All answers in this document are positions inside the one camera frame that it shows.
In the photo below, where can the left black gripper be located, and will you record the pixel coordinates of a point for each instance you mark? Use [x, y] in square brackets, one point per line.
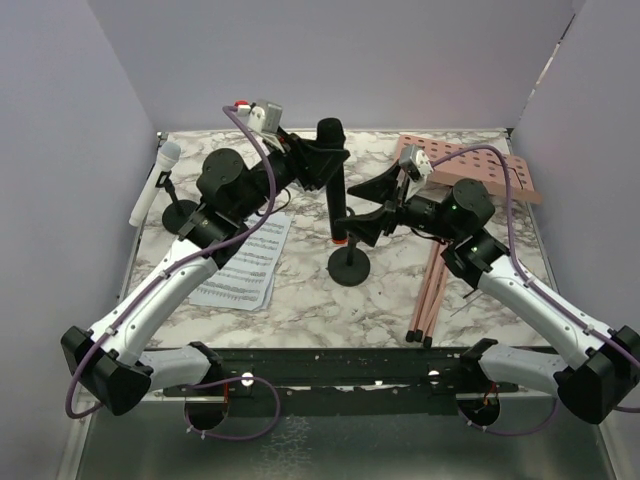
[307, 162]

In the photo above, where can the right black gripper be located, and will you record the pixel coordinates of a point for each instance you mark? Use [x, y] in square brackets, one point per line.
[381, 189]

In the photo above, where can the black microphone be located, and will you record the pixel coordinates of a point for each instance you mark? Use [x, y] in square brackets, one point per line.
[335, 175]

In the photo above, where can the pink music stand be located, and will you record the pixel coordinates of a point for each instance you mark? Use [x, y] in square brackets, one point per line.
[457, 204]

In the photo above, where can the sheet music page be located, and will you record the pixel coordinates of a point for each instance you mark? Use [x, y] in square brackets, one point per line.
[248, 293]
[260, 253]

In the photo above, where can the white microphone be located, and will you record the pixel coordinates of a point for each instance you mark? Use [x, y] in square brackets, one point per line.
[167, 157]

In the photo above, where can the black round mic stand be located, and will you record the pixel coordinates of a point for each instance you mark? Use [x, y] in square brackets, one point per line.
[178, 212]

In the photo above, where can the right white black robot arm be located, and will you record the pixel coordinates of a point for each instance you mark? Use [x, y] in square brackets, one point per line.
[594, 366]

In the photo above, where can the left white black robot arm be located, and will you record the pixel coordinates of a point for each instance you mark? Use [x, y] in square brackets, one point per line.
[109, 358]

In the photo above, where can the thin metal rod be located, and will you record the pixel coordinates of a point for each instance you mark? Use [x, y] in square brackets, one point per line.
[466, 305]

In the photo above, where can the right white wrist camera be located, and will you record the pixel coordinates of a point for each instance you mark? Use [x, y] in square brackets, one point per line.
[417, 167]

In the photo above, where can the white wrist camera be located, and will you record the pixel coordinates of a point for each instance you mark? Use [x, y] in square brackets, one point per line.
[262, 118]
[417, 167]

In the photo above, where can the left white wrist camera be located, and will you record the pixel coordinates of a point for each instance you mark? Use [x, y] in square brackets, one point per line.
[262, 118]

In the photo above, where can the black mounting rail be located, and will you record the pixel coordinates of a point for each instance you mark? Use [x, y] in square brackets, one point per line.
[337, 382]

